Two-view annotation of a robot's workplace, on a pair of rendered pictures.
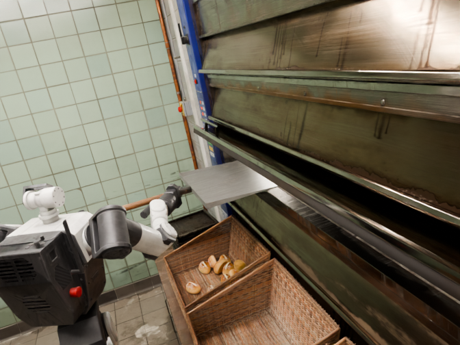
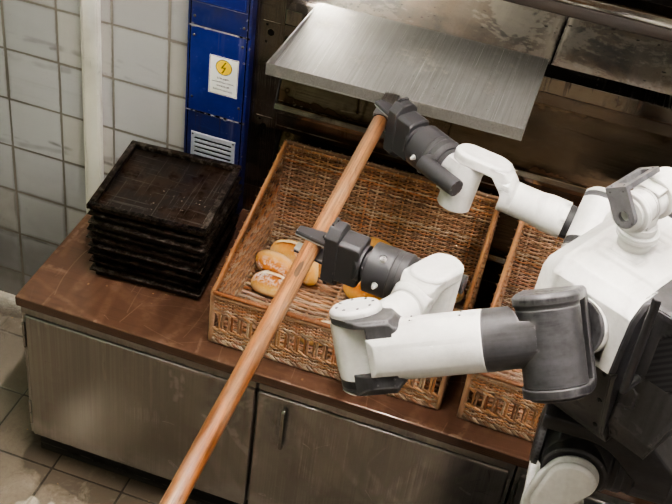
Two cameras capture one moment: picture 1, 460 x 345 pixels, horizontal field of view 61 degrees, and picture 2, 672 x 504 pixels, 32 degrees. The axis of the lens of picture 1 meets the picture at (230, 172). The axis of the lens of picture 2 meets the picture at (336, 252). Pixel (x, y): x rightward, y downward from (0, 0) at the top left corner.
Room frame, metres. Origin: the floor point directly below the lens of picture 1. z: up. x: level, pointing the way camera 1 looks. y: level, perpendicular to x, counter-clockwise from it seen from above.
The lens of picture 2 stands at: (0.94, 2.04, 2.43)
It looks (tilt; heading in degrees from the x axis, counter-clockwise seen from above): 39 degrees down; 298
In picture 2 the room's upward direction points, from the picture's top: 8 degrees clockwise
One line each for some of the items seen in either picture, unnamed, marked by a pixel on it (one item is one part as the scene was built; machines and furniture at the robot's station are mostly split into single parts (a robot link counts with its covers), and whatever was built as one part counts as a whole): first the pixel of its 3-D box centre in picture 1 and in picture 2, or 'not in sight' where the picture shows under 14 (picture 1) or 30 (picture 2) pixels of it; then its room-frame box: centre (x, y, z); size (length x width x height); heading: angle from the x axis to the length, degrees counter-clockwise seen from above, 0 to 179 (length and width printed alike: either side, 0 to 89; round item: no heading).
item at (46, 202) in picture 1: (46, 201); (648, 205); (1.21, 0.60, 1.47); 0.10 x 0.07 x 0.09; 78
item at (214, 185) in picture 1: (224, 179); (413, 61); (1.90, 0.04, 1.19); 0.55 x 0.36 x 0.03; 16
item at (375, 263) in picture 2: not in sight; (360, 263); (1.62, 0.69, 1.20); 0.12 x 0.10 x 0.13; 9
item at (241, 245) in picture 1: (214, 266); (358, 267); (1.88, 0.19, 0.72); 0.56 x 0.49 x 0.28; 16
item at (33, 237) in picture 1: (54, 265); (643, 331); (1.15, 0.62, 1.27); 0.34 x 0.30 x 0.36; 78
